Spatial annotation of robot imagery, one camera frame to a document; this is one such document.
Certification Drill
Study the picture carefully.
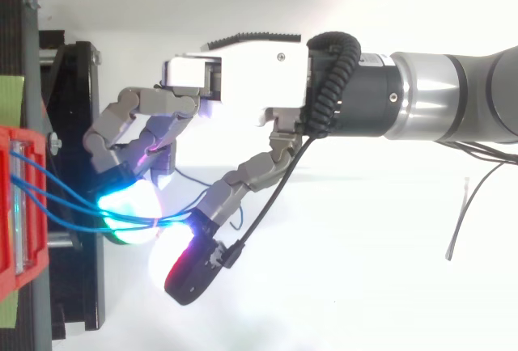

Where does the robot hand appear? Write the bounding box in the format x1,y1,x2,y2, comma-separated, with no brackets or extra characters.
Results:
83,31,313,307

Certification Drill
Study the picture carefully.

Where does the blue cable bundle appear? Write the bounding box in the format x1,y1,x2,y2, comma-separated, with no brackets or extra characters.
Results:
9,150,244,234

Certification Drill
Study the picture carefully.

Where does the thin black cable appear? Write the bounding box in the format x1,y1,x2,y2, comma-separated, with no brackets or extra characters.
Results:
223,135,316,269
436,139,518,262

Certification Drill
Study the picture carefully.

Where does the red bin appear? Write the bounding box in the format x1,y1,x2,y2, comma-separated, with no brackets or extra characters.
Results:
0,125,50,302

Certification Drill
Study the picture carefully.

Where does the black stand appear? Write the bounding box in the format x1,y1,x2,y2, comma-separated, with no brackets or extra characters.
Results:
0,0,107,351

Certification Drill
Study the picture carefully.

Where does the black coiled cable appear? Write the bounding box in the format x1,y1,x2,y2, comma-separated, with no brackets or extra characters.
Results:
304,32,362,139

